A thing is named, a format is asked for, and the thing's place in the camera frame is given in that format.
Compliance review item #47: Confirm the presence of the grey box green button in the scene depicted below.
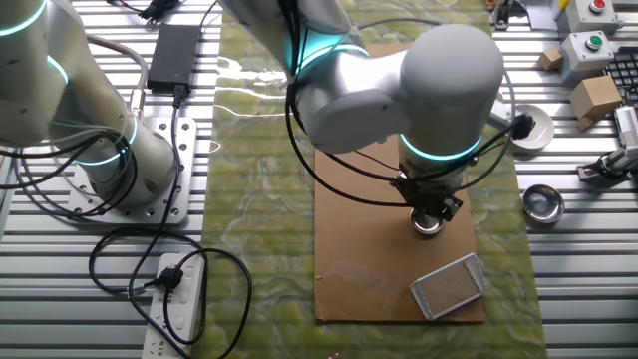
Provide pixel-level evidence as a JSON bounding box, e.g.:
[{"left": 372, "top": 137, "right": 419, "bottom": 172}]
[{"left": 557, "top": 30, "right": 616, "bottom": 84}]

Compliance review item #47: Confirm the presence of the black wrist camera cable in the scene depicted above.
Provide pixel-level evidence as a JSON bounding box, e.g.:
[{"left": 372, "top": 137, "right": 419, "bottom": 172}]
[{"left": 286, "top": 0, "right": 537, "bottom": 183}]

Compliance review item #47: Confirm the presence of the black plug with cable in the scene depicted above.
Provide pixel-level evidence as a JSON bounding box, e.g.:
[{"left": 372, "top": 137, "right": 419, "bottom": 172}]
[{"left": 88, "top": 226, "right": 254, "bottom": 359}]

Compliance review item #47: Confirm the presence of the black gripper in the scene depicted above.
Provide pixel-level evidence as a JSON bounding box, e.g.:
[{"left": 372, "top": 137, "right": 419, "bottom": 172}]
[{"left": 391, "top": 172, "right": 464, "bottom": 224}]

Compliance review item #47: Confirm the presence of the white floral porcelain dish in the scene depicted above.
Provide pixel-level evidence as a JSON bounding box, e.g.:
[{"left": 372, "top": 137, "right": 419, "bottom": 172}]
[{"left": 507, "top": 103, "right": 556, "bottom": 153}]

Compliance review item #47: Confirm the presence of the black power adapter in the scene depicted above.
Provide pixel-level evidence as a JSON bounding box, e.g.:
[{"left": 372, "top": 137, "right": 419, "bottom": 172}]
[{"left": 147, "top": 23, "right": 203, "bottom": 95}]

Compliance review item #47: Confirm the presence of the black metal clamp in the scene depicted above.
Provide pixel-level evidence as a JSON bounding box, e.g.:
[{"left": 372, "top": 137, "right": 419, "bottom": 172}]
[{"left": 490, "top": 0, "right": 515, "bottom": 32}]

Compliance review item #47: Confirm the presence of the thick grey robot cable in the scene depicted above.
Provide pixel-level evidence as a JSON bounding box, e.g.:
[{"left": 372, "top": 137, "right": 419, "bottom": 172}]
[{"left": 79, "top": 30, "right": 152, "bottom": 120}]

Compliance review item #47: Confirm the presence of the white power strip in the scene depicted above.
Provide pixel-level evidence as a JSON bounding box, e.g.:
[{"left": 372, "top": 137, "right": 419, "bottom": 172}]
[{"left": 141, "top": 252, "right": 207, "bottom": 359}]

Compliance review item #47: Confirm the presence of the black base cable bundle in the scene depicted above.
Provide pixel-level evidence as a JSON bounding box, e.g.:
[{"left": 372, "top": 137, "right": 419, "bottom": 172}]
[{"left": 0, "top": 107, "right": 144, "bottom": 220}]

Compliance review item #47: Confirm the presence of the green marble pattern mat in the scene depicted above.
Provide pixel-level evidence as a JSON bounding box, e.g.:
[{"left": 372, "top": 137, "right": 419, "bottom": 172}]
[{"left": 191, "top": 0, "right": 549, "bottom": 359}]

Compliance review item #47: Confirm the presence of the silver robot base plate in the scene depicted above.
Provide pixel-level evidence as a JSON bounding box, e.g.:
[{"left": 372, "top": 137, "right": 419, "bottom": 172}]
[{"left": 66, "top": 116, "right": 199, "bottom": 226}]

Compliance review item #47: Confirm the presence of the steel bowl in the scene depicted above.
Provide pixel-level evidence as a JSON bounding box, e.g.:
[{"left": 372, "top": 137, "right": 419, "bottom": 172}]
[{"left": 521, "top": 183, "right": 566, "bottom": 224}]

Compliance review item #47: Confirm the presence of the small silver camera on mount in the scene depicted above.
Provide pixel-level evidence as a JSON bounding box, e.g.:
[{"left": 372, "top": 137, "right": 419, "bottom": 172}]
[{"left": 576, "top": 147, "right": 638, "bottom": 189}]

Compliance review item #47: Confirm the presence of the brown cardboard sheet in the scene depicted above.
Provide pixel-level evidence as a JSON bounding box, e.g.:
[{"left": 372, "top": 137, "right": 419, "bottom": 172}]
[{"left": 312, "top": 42, "right": 485, "bottom": 324}]

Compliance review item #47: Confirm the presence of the grey box red button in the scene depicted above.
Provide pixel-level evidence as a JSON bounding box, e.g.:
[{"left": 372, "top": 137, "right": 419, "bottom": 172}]
[{"left": 554, "top": 0, "right": 625, "bottom": 36}]

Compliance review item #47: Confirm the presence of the black adapter mains cable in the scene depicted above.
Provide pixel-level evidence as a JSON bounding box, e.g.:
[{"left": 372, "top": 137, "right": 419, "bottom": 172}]
[{"left": 127, "top": 84, "right": 193, "bottom": 359}]

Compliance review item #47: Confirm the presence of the small cardboard cube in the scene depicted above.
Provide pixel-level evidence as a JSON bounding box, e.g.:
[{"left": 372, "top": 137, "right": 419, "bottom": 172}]
[{"left": 536, "top": 48, "right": 565, "bottom": 72}]

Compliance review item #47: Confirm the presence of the black bundled adapter lead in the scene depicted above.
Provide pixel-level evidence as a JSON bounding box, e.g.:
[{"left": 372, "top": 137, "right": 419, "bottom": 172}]
[{"left": 106, "top": 0, "right": 223, "bottom": 29}]

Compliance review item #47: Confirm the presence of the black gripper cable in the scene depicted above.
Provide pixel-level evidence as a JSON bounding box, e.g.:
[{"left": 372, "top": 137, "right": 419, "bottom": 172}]
[{"left": 282, "top": 0, "right": 415, "bottom": 208}]

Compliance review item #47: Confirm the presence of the black keyboard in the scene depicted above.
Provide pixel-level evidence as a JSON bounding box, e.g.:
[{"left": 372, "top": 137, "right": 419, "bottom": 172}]
[{"left": 601, "top": 47, "right": 638, "bottom": 109}]

